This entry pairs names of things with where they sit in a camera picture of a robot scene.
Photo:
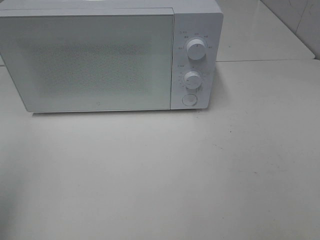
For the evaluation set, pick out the white microwave oven body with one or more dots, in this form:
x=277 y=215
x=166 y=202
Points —
x=191 y=18

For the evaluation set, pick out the lower white timer knob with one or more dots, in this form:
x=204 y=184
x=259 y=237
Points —
x=192 y=80

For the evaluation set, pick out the white microwave door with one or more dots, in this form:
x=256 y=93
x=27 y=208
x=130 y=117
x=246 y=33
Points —
x=89 y=63

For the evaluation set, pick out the upper white control knob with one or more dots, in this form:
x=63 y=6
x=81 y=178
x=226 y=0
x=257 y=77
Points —
x=196 y=48

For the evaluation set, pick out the round door release button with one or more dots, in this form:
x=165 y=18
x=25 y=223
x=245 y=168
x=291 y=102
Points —
x=190 y=100

